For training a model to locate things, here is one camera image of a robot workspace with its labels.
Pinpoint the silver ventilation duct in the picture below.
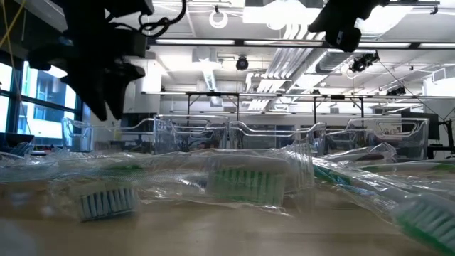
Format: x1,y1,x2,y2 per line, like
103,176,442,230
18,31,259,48
314,0,427,74

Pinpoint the black computer monitor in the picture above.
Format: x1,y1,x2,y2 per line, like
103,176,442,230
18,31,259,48
120,112,159,134
400,111,441,141

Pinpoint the black overhead rack frame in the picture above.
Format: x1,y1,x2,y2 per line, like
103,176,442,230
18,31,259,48
141,90,455,125

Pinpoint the yellow cable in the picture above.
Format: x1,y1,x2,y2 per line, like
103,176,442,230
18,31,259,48
0,0,28,122

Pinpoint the long ceiling light bar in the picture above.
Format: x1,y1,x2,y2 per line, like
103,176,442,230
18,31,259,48
146,37,455,50

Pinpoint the purple toothbrush in clear wrapper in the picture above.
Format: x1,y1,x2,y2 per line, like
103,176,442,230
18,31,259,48
319,142,398,165

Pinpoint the large room window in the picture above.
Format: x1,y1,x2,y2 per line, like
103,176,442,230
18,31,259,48
0,60,85,142

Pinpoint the black ceiling camera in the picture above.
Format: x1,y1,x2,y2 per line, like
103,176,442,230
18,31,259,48
235,55,250,72
349,51,380,73

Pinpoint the blue toothbrush in clear wrapper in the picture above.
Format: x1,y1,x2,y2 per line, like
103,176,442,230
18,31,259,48
78,186,140,222

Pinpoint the white cable coil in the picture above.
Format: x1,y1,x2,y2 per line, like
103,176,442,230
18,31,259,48
208,5,230,30

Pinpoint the clear plastic bin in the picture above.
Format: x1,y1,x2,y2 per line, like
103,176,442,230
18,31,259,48
228,119,327,152
326,116,430,161
153,113,230,154
61,116,158,153

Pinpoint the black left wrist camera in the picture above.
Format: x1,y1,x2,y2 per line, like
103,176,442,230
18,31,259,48
106,28,149,61

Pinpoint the green toothbrush in clear wrapper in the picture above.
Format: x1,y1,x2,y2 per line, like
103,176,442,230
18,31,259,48
312,158,455,255
101,156,291,208
358,160,455,176

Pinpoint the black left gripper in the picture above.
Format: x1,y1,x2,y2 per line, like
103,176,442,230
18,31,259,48
28,35,146,122

